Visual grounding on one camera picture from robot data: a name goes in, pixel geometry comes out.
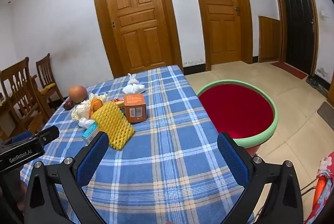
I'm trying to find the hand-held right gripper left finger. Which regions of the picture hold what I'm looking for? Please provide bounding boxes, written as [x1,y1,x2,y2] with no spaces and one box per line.
[23,131,109,224]

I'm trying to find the orange tangerine peel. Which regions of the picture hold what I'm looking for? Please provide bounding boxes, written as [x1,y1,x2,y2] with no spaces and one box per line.
[90,98,104,116]

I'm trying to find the blue plaid tablecloth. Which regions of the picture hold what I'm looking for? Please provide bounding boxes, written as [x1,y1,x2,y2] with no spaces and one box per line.
[19,65,255,224]

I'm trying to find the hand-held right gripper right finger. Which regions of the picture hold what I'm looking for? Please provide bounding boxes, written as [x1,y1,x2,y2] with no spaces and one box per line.
[217,132,305,224]

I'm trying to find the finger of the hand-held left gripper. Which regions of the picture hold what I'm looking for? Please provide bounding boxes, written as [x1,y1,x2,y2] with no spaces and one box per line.
[5,126,60,146]

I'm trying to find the red floral cloth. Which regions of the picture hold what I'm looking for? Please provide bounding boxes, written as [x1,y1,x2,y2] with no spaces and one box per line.
[304,152,334,224]

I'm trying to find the dark entrance door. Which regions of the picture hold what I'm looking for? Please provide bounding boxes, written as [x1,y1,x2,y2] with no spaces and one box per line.
[270,0,319,76]

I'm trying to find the wooden panel door with handle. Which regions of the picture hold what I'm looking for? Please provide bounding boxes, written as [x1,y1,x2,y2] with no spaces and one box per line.
[186,0,253,71]

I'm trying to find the red stool with green rim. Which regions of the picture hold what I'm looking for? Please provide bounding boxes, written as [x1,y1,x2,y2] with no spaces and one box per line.
[196,79,279,149]

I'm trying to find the white knotted plastic bag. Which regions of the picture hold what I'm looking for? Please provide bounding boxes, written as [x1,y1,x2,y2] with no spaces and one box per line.
[123,73,145,95]

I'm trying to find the large orange round fruit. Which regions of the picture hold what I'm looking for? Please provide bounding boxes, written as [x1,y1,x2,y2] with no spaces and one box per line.
[68,85,88,104]

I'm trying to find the wooden chair with yellow cushion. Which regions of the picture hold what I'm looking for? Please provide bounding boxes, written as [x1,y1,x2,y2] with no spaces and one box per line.
[36,53,64,103]

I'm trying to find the white tissue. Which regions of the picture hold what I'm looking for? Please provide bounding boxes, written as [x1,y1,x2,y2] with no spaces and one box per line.
[79,117,94,128]

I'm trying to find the wooden wall panel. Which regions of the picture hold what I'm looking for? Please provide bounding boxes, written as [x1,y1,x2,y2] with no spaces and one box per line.
[258,15,282,63]

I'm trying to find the teal and white small box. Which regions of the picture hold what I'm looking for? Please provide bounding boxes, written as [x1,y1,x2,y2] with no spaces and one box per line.
[81,122,100,145]

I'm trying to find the yellow foam fruit net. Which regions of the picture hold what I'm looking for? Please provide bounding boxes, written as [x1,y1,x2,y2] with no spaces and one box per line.
[92,101,135,150]

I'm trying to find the red doormat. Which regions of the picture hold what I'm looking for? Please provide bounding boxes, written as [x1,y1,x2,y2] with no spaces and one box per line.
[270,61,308,80]

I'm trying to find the grey floor mat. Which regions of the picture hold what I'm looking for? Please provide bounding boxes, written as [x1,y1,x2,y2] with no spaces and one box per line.
[317,102,334,130]

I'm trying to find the orange snack packet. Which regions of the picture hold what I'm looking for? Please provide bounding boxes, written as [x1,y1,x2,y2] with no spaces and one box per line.
[110,99,125,109]

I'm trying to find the pair of shoes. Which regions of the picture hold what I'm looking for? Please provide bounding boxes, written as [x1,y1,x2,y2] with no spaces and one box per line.
[306,76,326,89]

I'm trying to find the orange cardboard box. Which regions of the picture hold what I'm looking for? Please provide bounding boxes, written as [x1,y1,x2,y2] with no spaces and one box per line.
[123,94,147,123]

